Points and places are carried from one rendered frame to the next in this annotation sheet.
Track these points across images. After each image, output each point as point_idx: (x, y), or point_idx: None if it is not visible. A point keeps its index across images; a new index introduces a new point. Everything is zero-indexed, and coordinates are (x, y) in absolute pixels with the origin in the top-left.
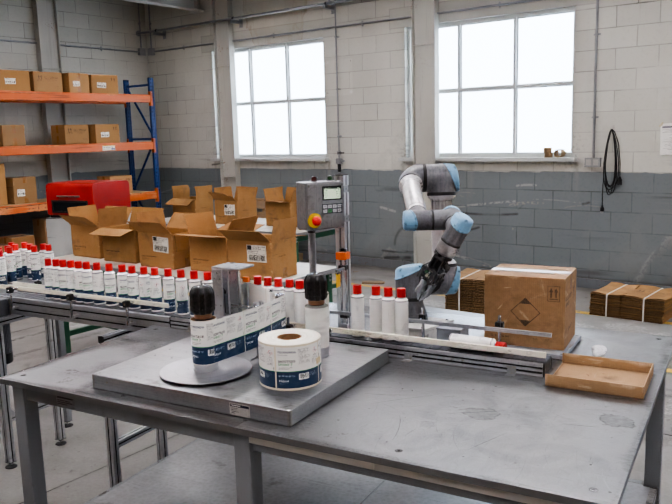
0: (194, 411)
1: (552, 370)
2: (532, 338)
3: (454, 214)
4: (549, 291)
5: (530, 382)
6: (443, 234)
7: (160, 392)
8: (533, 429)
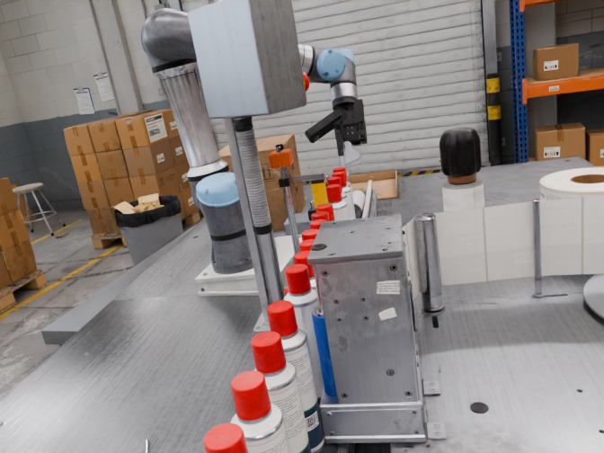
0: None
1: None
2: (300, 203)
3: (345, 49)
4: (294, 149)
5: (395, 201)
6: (349, 76)
7: None
8: (500, 182)
